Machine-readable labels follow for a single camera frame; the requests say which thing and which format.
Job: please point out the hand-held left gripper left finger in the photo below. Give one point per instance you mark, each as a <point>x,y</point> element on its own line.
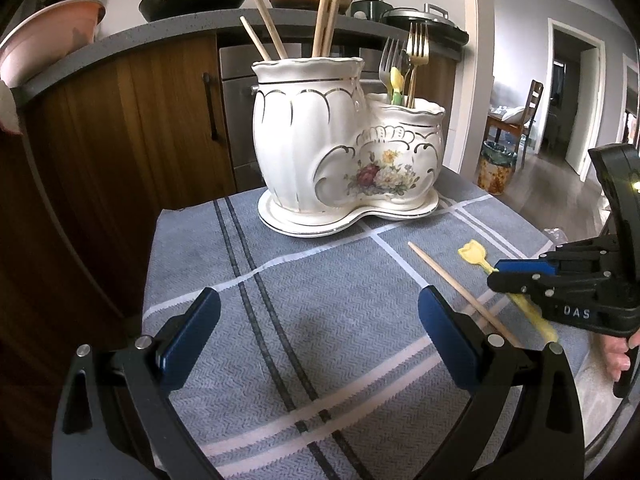
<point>192,330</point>

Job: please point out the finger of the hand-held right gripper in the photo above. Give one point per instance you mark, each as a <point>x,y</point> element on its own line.
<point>525,287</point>
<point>520,265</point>

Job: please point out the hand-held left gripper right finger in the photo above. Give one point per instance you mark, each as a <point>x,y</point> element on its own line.
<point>445,330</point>

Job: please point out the yellow plastic fork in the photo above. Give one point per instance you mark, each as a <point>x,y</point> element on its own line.
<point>472,254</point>

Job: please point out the wooden chopstick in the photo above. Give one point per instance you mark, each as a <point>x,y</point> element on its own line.
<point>321,15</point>
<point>450,280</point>
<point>334,15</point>
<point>270,25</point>
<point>252,35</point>

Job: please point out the white floral ceramic cutlery holder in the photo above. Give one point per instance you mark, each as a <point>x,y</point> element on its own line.
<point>300,150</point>

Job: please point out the yellow tulip-topped plastic stick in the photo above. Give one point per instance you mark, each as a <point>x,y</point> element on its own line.
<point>396,80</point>

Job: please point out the golden fork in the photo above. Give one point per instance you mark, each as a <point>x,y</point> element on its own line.
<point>417,45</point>

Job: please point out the person's right hand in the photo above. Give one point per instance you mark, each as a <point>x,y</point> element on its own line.
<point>612,352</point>

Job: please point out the clear plastic bag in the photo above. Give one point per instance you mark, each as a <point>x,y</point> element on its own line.
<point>555,234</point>

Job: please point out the patterned waste bin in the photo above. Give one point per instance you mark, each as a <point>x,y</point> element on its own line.
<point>497,170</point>

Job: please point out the grey plaid tablecloth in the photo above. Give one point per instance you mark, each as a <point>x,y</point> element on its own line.
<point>310,310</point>

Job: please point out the wooden chair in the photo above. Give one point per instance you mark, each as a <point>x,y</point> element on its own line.
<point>534,100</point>

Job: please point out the wooden cabinet door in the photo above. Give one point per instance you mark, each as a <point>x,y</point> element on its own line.
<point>125,135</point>

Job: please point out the silver fork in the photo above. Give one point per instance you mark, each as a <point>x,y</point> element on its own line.
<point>391,60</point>

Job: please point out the grey lidded pot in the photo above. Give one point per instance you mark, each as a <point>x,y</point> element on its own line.
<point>425,22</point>

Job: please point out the grey kitchen countertop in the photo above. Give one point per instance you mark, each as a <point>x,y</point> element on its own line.
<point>150,30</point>

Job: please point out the pink bowl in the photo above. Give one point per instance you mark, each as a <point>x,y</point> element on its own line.
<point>45,35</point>

